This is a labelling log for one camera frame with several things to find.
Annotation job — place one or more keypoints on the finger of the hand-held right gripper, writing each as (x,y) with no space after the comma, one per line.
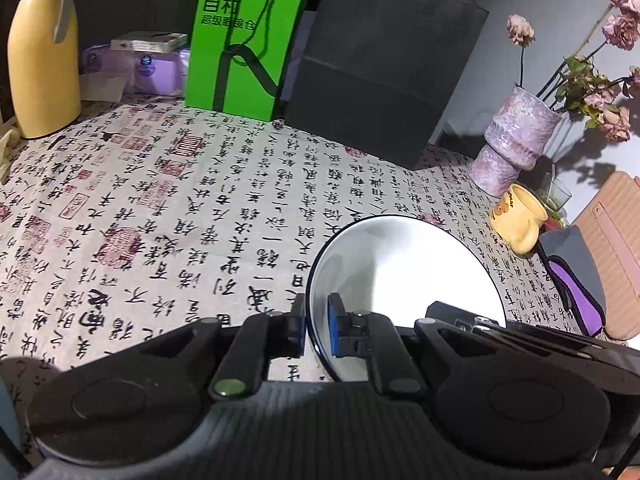
(465,316)

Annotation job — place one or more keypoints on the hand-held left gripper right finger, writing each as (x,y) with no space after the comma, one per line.
(336,327)

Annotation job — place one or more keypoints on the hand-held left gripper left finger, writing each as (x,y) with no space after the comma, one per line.
(299,325)

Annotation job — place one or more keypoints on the white bowl dark rim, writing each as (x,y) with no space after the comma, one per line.
(400,270)

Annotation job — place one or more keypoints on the grey and purple pouch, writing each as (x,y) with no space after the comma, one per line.
(575,280)

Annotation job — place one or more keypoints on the yellow mug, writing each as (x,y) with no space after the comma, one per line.
(520,215)

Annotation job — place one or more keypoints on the pink ribbed case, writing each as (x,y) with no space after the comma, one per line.
(615,240)

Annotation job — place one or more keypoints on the clear drinking glass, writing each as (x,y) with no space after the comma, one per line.
(557,195)

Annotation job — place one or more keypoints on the purple textured vase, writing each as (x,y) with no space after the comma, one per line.
(520,130)

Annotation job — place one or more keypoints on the calligraphy printed tablecloth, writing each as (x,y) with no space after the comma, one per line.
(150,185)

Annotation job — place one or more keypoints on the black paper bag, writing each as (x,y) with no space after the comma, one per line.
(375,85)

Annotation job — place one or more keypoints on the green paper bag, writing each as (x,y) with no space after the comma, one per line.
(210,90)

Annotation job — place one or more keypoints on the white tissue sheet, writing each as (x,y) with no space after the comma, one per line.
(102,87)

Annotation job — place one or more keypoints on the small white flat box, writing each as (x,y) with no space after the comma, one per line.
(147,42)

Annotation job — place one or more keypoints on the dried pink flowers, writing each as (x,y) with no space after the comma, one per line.
(620,30)

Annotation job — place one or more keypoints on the white rubber glove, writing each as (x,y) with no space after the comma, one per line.
(7,145)

